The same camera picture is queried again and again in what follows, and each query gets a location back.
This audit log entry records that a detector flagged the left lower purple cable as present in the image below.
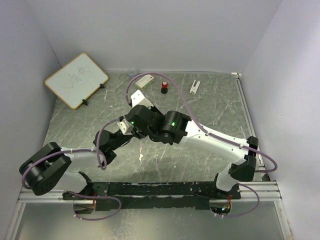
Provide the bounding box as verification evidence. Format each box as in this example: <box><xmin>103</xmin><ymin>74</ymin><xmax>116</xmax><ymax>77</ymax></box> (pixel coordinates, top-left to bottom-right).
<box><xmin>66</xmin><ymin>191</ymin><xmax>123</xmax><ymax>221</ymax></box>

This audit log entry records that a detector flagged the white plastic clip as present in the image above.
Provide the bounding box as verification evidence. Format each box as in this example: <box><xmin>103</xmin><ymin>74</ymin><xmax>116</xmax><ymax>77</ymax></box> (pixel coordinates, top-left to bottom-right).
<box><xmin>189</xmin><ymin>79</ymin><xmax>201</xmax><ymax>95</ymax></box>

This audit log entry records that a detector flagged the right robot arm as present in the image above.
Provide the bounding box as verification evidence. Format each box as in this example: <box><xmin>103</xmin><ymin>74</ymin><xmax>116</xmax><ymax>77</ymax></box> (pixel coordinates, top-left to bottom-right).
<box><xmin>118</xmin><ymin>105</ymin><xmax>259</xmax><ymax>192</ymax></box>

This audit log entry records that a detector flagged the white cardboard box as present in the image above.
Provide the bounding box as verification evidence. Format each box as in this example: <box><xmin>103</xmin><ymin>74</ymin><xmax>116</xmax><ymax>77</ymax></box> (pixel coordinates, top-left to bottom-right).
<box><xmin>135</xmin><ymin>74</ymin><xmax>154</xmax><ymax>91</ymax></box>

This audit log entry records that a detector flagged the small whiteboard wooden frame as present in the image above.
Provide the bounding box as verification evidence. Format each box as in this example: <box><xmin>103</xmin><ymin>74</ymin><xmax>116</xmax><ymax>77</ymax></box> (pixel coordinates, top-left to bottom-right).
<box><xmin>44</xmin><ymin>52</ymin><xmax>109</xmax><ymax>110</ymax></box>

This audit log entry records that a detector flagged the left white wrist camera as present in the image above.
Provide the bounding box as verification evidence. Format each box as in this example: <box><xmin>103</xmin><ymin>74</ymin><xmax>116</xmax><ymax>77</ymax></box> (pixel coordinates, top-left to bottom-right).
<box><xmin>117</xmin><ymin>118</ymin><xmax>134</xmax><ymax>135</ymax></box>

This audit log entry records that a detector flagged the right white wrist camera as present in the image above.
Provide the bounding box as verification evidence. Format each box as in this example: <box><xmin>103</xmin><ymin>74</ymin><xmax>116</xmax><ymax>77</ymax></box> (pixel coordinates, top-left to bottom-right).
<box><xmin>130</xmin><ymin>90</ymin><xmax>154</xmax><ymax>109</ymax></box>

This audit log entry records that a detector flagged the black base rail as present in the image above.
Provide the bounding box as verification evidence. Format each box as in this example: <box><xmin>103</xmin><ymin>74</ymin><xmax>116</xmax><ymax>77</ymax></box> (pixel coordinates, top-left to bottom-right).
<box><xmin>62</xmin><ymin>181</ymin><xmax>241</xmax><ymax>211</ymax></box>

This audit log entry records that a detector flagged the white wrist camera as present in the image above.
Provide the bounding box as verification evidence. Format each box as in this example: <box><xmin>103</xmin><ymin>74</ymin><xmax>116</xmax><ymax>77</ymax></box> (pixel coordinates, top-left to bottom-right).
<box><xmin>117</xmin><ymin>118</ymin><xmax>134</xmax><ymax>135</ymax></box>
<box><xmin>130</xmin><ymin>90</ymin><xmax>154</xmax><ymax>109</ymax></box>

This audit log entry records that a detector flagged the clear plastic cup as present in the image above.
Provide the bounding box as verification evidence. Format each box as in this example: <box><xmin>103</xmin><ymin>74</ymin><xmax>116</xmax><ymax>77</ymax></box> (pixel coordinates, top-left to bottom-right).
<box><xmin>127</xmin><ymin>68</ymin><xmax>138</xmax><ymax>78</ymax></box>

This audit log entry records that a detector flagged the aluminium table edge rail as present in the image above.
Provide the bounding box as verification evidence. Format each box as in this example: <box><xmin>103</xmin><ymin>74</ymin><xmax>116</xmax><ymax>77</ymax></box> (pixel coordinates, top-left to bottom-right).
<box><xmin>234</xmin><ymin>74</ymin><xmax>293</xmax><ymax>240</ymax></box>

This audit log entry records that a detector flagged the white corner bracket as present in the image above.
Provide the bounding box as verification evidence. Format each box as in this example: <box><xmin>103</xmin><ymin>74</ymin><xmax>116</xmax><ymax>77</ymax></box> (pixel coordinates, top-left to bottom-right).
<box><xmin>231</xmin><ymin>72</ymin><xmax>242</xmax><ymax>78</ymax></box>

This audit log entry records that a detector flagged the red black stamp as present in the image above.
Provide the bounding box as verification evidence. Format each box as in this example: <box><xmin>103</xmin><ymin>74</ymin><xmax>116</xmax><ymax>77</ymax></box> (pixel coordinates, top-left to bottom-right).
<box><xmin>160</xmin><ymin>81</ymin><xmax>168</xmax><ymax>94</ymax></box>

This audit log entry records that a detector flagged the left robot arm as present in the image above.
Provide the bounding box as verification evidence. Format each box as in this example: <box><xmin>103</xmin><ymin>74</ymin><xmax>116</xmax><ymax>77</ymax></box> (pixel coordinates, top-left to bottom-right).
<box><xmin>19</xmin><ymin>130</ymin><xmax>138</xmax><ymax>196</ymax></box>

